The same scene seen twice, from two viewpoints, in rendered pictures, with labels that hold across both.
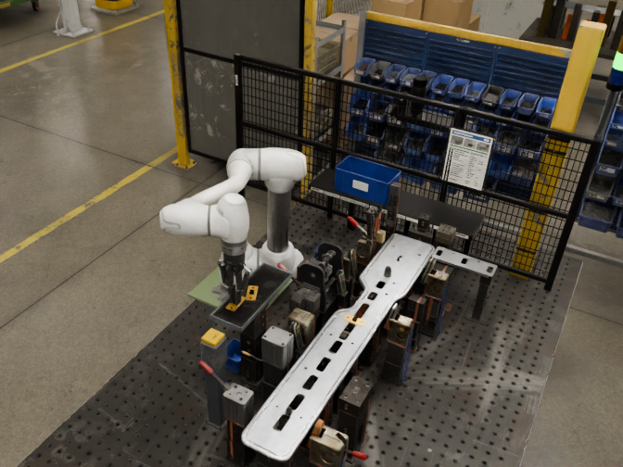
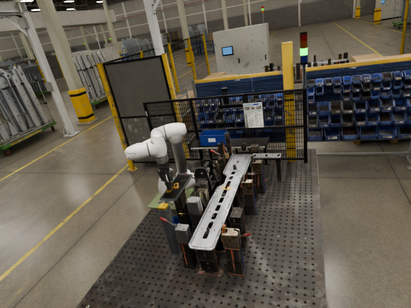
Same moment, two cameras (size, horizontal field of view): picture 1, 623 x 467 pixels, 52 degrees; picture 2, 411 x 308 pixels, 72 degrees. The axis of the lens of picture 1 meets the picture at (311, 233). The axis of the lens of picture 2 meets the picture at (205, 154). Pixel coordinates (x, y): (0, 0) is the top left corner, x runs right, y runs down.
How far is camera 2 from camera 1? 0.48 m
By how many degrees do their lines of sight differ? 11
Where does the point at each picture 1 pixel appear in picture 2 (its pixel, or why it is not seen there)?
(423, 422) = (271, 226)
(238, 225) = (162, 146)
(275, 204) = (177, 149)
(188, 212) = (137, 146)
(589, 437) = (347, 225)
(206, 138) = not seen: hidden behind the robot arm
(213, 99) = (139, 135)
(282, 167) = (175, 129)
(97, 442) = (119, 278)
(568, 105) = (288, 77)
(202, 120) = not seen: hidden behind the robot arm
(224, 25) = (136, 102)
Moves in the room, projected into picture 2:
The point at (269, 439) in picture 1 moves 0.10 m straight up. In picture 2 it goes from (202, 242) to (199, 231)
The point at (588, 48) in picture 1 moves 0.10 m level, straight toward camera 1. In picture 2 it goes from (288, 51) to (288, 53)
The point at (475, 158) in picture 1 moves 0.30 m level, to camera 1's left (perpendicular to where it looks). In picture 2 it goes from (257, 113) to (230, 119)
